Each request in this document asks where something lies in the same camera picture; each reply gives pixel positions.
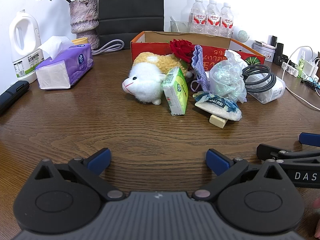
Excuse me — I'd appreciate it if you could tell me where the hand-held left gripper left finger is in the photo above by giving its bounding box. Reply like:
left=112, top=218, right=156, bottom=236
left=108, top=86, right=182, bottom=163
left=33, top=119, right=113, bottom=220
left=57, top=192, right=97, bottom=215
left=34, top=147, right=127, bottom=202

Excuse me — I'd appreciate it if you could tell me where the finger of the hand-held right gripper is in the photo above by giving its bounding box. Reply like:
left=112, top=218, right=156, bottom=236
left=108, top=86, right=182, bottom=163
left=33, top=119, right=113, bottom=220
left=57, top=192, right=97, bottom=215
left=257, top=144, right=320, bottom=164
left=299, top=132, right=320, bottom=147

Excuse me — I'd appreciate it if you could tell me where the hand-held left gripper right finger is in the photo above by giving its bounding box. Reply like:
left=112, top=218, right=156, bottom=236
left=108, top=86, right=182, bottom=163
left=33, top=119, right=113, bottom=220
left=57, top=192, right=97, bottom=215
left=191, top=149, right=284, bottom=202

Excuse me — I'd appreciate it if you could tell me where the beige eraser block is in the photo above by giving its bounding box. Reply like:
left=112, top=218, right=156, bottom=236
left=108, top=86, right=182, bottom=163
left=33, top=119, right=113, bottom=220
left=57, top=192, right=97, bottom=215
left=209, top=114, right=227, bottom=129

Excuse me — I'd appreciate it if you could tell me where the blue and white snack packet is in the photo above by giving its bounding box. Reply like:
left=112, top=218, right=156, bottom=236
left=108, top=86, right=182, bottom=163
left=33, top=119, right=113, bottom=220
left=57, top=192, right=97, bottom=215
left=193, top=92, right=243, bottom=122

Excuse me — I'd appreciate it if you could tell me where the white plastic jar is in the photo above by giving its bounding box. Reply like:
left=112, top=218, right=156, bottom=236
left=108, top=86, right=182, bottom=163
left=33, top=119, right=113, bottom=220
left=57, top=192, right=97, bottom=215
left=246, top=74, right=286, bottom=105

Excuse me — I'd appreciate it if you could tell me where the black braided cable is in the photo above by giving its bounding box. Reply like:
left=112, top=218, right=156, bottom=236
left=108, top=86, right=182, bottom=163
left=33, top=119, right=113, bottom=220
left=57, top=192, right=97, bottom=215
left=241, top=64, right=277, bottom=97

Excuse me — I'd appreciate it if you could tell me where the clear plastic bag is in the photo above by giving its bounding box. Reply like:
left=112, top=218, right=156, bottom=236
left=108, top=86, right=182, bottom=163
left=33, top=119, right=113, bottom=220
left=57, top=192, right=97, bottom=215
left=209, top=50, right=248, bottom=104

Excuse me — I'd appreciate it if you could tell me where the green tissue packet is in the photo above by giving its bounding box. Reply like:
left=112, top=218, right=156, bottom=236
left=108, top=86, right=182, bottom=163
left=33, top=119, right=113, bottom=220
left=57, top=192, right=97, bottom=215
left=161, top=66, right=189, bottom=116

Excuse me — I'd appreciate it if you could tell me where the white and tan plush sheep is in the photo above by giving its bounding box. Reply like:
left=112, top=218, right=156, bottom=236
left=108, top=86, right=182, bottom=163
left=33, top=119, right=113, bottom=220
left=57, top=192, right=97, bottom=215
left=122, top=52, right=193, bottom=105

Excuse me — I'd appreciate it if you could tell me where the purple knitted pouch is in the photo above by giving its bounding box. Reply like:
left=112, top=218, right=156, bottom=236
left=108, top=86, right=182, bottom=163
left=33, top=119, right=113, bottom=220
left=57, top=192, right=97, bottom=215
left=190, top=45, right=213, bottom=93

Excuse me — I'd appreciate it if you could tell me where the red artificial rose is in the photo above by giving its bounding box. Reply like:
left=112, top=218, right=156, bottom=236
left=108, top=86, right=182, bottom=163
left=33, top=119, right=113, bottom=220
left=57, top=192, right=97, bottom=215
left=169, top=39, right=195, bottom=65

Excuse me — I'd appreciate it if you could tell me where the orange cardboard box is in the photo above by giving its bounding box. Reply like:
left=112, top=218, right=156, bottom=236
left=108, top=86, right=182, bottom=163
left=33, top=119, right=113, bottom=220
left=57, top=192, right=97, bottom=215
left=130, top=31, right=266, bottom=72

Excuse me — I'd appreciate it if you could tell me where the clear glass container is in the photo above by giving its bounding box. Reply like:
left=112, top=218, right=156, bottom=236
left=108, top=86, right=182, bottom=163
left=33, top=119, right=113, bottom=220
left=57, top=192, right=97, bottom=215
left=170, top=16, right=192, bottom=33

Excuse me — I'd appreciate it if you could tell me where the person's right hand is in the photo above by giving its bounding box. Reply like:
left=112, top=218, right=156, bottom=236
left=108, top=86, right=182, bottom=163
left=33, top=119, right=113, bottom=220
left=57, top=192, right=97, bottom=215
left=313, top=197, right=320, bottom=238

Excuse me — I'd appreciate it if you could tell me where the white charger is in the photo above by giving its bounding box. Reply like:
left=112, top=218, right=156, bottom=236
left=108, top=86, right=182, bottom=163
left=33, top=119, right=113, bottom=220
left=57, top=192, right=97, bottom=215
left=304, top=59, right=320, bottom=79

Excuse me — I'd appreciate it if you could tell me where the white power strip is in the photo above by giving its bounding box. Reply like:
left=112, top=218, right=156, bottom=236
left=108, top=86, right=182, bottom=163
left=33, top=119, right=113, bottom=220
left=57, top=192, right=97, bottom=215
left=281, top=61, right=303, bottom=77

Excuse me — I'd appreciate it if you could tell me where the green spray bottle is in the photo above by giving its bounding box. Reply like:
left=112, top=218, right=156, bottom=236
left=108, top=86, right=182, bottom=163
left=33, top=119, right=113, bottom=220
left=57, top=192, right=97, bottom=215
left=297, top=50, right=307, bottom=74

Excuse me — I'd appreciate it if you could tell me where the purple tissue pack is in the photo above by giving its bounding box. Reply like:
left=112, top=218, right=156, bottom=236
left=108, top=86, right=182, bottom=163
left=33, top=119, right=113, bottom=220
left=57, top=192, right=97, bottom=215
left=35, top=35, right=94, bottom=90

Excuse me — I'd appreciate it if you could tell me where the printed tin box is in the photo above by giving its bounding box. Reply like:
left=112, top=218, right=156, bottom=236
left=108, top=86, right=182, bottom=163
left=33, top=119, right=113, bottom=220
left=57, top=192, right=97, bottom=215
left=251, top=40, right=276, bottom=62

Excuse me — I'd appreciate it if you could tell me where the black case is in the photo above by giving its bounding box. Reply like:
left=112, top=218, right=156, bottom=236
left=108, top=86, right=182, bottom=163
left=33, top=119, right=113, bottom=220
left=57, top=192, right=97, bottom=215
left=0, top=80, right=30, bottom=115

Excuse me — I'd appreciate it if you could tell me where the white detergent jug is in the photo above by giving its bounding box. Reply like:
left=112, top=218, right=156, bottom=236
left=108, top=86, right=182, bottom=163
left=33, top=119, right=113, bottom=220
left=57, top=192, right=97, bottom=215
left=9, top=10, right=42, bottom=84

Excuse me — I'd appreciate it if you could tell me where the small white fan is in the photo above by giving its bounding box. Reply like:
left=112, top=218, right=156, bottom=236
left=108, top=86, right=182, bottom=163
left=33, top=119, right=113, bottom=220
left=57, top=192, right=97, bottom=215
left=231, top=26, right=250, bottom=43

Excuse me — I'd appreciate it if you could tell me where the clear water bottle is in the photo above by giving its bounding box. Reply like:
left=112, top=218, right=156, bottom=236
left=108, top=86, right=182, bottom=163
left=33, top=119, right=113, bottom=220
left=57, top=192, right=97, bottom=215
left=219, top=2, right=234, bottom=38
left=205, top=0, right=221, bottom=36
left=189, top=0, right=207, bottom=34

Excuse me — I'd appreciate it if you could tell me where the mottled purple vase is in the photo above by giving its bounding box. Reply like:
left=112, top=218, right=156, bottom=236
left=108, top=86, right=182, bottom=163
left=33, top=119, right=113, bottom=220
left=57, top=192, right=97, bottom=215
left=69, top=0, right=100, bottom=50

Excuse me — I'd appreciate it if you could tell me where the black paper bag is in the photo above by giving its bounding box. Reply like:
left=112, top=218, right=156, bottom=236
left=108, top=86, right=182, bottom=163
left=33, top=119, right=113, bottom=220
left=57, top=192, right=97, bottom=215
left=98, top=0, right=165, bottom=49

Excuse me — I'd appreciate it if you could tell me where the white cable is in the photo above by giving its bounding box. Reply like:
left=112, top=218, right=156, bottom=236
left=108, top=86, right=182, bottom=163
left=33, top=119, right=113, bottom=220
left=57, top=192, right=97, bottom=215
left=282, top=46, right=320, bottom=110

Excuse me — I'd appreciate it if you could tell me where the purple coiled cable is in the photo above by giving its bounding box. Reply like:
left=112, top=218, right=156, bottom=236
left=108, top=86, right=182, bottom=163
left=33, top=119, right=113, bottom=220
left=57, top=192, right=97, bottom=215
left=91, top=39, right=125, bottom=55

